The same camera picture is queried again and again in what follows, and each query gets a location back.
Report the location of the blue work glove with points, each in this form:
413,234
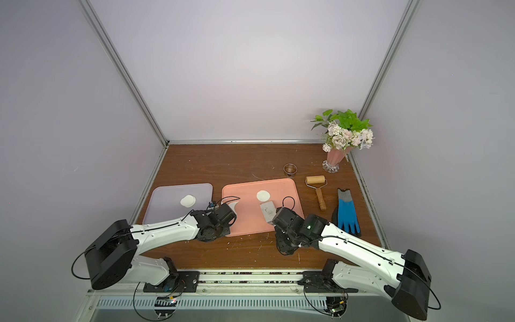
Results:
344,216

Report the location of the pink silicone mat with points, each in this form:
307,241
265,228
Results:
250,219

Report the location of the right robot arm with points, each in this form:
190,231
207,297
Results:
404,278

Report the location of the small dough piece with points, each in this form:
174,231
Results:
263,196

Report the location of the wooden rolling pin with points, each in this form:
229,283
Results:
317,183

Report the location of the artificial flower bouquet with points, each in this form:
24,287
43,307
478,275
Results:
343,130

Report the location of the large dough ball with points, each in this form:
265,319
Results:
188,201

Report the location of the purple silicone mat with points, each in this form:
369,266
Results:
165,204

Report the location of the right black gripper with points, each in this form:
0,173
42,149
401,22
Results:
279,217

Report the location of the pink glass vase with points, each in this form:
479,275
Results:
334,157

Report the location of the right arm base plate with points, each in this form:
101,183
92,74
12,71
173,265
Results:
319,281

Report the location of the black handled metal scraper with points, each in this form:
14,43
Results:
269,211

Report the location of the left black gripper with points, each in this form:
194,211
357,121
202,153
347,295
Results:
226,233

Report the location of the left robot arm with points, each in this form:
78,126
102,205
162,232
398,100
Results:
117,254

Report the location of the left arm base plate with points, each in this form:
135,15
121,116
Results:
182,281

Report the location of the aluminium frame rail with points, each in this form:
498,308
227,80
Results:
275,281

